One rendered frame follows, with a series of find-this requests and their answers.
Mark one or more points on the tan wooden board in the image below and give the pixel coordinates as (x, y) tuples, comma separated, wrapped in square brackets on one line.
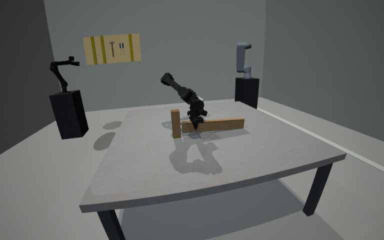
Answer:
[(213, 125)]

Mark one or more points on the dark brown wooden post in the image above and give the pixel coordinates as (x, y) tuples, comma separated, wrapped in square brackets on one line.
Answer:
[(175, 122)]

